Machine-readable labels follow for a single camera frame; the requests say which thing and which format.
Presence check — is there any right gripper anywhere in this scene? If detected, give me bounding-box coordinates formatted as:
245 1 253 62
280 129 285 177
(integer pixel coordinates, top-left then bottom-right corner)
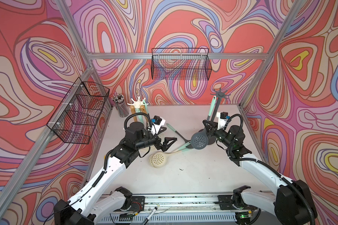
203 119 234 149

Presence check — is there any dark grey utensil rack stand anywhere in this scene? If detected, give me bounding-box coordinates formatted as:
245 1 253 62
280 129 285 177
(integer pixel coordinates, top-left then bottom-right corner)
205 88 232 146

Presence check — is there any grey slotted spoon mint handle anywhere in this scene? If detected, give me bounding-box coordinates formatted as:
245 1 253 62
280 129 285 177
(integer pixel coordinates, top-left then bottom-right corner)
190 95 217 150

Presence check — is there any grey skimmer mint handle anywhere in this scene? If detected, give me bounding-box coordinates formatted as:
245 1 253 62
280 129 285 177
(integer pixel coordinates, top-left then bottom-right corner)
143 98 149 115

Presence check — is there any cream slotted spoon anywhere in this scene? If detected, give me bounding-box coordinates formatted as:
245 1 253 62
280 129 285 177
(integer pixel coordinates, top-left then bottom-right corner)
130 106 138 122

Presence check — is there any cream skimmer wooden handle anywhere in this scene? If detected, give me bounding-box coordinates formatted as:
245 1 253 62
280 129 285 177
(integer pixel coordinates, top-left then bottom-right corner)
140 105 147 113

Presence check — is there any cream skimmer mint handle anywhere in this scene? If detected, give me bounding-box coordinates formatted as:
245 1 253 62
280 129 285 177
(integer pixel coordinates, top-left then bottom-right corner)
135 108 144 124

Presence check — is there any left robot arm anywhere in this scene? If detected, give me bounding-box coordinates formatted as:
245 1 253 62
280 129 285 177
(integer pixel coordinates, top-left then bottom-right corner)
53 113 177 225

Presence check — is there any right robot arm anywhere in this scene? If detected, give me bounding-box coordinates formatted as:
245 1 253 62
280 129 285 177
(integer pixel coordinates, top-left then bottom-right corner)
202 114 318 225

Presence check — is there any cream skimmer on table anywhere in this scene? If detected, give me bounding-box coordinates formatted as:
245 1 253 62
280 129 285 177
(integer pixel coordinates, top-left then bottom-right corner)
149 148 189 168

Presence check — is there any cream utensil rack stand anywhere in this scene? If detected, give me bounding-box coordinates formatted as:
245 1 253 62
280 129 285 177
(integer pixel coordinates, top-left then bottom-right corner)
127 97 144 108

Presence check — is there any pen holder cup with pens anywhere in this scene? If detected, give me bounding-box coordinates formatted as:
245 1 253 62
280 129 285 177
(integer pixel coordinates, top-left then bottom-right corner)
112 94 129 118

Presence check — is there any black marker pen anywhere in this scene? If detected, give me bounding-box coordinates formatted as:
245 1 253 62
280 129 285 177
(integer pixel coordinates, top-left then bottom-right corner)
142 207 158 225

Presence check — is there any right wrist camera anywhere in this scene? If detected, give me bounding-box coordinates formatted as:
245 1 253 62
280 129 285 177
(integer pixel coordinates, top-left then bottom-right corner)
216 112 230 130

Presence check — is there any mint handle utensil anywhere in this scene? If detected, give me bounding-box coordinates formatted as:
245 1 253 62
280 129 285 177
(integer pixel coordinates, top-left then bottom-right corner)
166 123 193 149

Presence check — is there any black wire basket back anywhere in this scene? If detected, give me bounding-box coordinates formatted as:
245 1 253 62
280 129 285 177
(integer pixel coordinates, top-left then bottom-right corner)
151 47 212 81

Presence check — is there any black wire basket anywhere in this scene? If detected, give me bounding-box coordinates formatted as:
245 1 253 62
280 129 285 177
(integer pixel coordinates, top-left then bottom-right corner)
151 47 212 81
47 78 110 144

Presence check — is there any black wire basket left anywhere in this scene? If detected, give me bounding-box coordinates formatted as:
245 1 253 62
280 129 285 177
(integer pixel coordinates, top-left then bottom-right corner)
47 78 110 144

